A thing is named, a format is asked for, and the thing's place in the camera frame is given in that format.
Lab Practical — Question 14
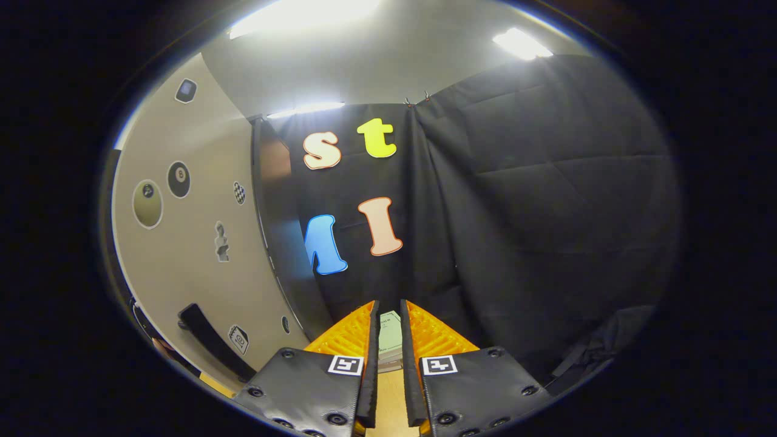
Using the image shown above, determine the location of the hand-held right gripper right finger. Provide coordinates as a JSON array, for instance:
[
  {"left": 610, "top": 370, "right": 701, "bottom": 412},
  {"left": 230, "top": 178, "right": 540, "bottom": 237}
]
[{"left": 399, "top": 299, "right": 553, "bottom": 437}]

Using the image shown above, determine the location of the black backdrop cloth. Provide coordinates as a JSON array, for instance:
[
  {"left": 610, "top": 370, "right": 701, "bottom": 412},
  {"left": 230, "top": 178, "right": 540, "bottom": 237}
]
[{"left": 267, "top": 53, "right": 680, "bottom": 389}]

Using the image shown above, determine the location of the dark cloth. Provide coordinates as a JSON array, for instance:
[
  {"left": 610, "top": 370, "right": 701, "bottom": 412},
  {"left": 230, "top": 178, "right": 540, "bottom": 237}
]
[{"left": 549, "top": 303, "right": 656, "bottom": 383}]

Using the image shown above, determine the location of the beige cabinet door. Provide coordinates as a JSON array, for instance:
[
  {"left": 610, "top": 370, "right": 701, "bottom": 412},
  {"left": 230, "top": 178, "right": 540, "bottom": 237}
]
[{"left": 100, "top": 53, "right": 313, "bottom": 395}]

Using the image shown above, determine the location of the ceiling light panel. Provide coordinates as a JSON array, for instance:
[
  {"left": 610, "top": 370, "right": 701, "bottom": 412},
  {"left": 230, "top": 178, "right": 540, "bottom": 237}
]
[
  {"left": 493, "top": 27, "right": 554, "bottom": 61},
  {"left": 229, "top": 0, "right": 380, "bottom": 40},
  {"left": 266, "top": 101, "right": 345, "bottom": 120}
]

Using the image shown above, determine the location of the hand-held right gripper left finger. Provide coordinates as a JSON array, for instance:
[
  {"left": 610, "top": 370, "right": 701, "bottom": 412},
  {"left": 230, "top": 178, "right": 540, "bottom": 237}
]
[{"left": 232, "top": 300, "right": 381, "bottom": 437}]

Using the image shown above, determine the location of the black door handle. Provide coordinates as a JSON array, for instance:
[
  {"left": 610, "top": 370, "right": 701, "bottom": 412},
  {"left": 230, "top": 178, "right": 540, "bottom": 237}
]
[{"left": 178, "top": 303, "right": 257, "bottom": 383}]

